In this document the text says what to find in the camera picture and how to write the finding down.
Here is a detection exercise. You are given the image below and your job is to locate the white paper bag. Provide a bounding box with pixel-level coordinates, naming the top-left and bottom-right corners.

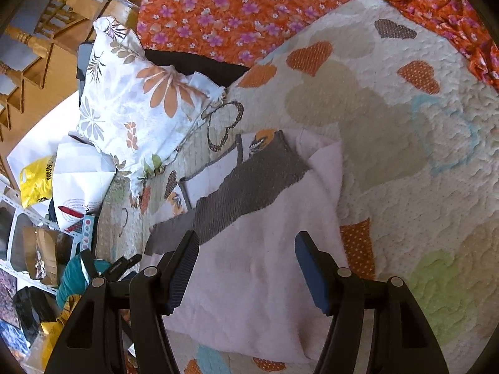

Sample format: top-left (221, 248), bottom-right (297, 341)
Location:
top-left (52, 137), bottom-right (116, 230)

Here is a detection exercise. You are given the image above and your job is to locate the yellow plastic bag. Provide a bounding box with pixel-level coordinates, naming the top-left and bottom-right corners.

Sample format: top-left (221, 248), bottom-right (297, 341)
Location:
top-left (19, 155), bottom-right (56, 209)

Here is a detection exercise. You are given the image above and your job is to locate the white metal shelf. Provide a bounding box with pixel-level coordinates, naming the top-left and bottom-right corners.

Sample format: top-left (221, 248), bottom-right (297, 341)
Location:
top-left (1, 187), bottom-right (95, 295)

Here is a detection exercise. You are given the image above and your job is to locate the red floral blanket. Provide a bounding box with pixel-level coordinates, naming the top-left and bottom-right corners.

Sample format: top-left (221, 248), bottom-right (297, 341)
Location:
top-left (136, 0), bottom-right (498, 86)

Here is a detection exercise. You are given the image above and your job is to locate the pale pink knit sweater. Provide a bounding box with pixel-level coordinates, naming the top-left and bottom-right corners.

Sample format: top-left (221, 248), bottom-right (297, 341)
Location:
top-left (145, 130), bottom-right (347, 363)

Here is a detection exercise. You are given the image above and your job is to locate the heart patterned quilt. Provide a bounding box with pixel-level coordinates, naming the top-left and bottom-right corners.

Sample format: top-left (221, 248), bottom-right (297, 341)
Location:
top-left (95, 0), bottom-right (498, 373)

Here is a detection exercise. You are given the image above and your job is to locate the wooden chair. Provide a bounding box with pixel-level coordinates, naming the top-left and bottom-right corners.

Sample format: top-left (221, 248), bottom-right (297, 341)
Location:
top-left (1, 0), bottom-right (140, 187)

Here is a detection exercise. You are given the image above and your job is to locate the teal cloth bundle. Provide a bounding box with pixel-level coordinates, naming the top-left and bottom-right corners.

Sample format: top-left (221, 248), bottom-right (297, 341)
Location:
top-left (56, 251), bottom-right (111, 309)

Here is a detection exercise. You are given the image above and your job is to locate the white floral pillow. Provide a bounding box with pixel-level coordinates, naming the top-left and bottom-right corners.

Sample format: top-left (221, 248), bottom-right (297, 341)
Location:
top-left (77, 16), bottom-right (225, 198)

